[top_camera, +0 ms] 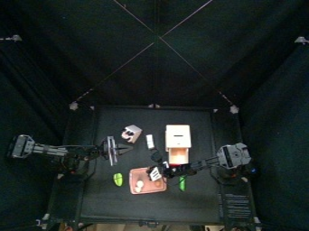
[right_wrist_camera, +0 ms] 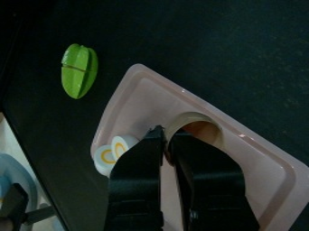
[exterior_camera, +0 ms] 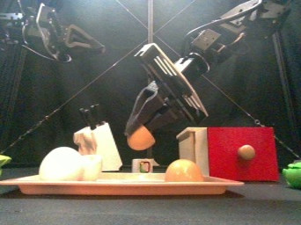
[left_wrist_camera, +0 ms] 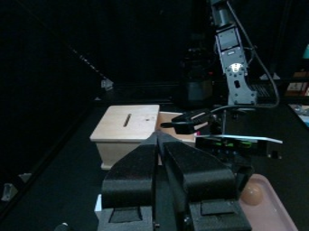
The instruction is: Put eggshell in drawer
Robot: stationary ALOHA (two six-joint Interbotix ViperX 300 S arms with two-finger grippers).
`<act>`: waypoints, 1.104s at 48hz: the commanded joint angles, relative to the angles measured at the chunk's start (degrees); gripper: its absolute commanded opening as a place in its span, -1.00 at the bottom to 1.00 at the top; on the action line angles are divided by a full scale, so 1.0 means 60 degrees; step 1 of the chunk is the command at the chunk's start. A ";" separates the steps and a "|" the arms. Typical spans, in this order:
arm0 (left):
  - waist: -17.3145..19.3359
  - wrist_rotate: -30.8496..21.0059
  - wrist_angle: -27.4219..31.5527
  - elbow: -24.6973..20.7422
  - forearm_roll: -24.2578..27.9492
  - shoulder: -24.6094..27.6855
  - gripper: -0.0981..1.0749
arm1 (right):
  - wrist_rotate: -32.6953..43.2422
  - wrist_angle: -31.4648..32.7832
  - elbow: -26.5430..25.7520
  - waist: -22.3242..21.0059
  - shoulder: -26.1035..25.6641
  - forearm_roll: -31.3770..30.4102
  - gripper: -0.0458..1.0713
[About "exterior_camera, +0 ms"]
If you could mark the brown eggshell half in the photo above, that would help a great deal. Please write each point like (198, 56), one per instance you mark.
(141, 139)

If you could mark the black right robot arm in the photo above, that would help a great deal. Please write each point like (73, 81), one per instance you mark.
(250, 14)

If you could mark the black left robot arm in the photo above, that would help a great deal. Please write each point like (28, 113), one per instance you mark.
(11, 20)

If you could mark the light wooden drawer cabinet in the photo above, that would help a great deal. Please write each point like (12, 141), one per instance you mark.
(194, 149)

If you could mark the red drawer with wooden knob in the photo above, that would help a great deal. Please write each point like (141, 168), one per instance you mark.
(229, 164)

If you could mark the small white block green inset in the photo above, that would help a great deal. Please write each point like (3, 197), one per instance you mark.
(143, 166)

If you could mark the white toy knife block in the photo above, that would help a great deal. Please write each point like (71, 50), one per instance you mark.
(102, 148)

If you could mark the brown toy egg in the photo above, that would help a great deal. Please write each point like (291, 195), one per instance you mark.
(184, 171)

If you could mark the pink plastic tray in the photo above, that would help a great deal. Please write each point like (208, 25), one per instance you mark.
(118, 186)

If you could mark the white toy egg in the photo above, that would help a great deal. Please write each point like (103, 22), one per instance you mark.
(60, 164)

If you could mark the green toy leafy vegetable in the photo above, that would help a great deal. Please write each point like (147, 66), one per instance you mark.
(293, 175)

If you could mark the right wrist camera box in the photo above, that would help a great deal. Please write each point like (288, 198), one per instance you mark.
(206, 39)

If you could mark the vertical metal frame pole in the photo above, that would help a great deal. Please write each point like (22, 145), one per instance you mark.
(150, 20)

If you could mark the black frame upright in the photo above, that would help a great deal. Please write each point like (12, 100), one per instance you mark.
(285, 88)

